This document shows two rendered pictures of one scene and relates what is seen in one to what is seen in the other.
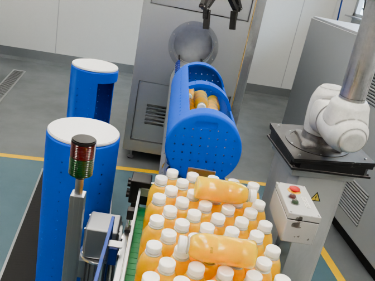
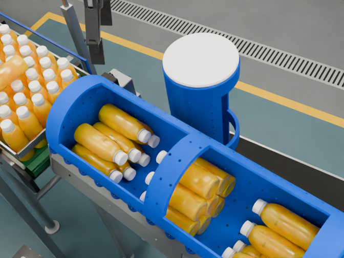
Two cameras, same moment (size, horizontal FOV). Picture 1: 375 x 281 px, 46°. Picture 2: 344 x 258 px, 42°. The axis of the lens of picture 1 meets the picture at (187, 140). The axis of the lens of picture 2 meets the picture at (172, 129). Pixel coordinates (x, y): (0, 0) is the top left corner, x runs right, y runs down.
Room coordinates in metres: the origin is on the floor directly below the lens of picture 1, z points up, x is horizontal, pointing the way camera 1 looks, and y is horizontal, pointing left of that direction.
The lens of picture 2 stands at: (2.45, -0.43, 2.17)
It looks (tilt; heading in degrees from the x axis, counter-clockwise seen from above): 52 degrees down; 142
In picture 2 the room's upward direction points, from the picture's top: 11 degrees counter-clockwise
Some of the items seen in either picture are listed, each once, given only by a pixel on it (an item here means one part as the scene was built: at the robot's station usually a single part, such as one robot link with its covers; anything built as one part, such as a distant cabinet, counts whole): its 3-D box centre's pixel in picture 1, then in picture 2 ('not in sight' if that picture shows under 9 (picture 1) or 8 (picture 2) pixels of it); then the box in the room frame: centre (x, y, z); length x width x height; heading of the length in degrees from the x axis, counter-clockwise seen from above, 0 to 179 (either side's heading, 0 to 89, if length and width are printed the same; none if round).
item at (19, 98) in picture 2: not in sight; (19, 98); (1.27, -0.15, 1.07); 0.04 x 0.04 x 0.02
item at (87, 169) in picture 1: (81, 164); not in sight; (1.03, 0.26, 1.18); 0.06 x 0.06 x 0.05
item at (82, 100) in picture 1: (87, 132); not in sight; (2.65, 0.64, 0.59); 0.28 x 0.28 x 0.88
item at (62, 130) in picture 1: (83, 131); (200, 59); (1.62, 0.41, 1.03); 0.28 x 0.28 x 0.01
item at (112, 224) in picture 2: not in sight; (115, 231); (1.52, -0.13, 0.31); 0.06 x 0.06 x 0.63; 5
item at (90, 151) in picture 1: (83, 149); not in sight; (1.03, 0.26, 1.23); 0.06 x 0.06 x 0.04
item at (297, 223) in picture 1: (293, 211); not in sight; (1.26, -0.38, 1.05); 0.20 x 0.10 x 0.10; 5
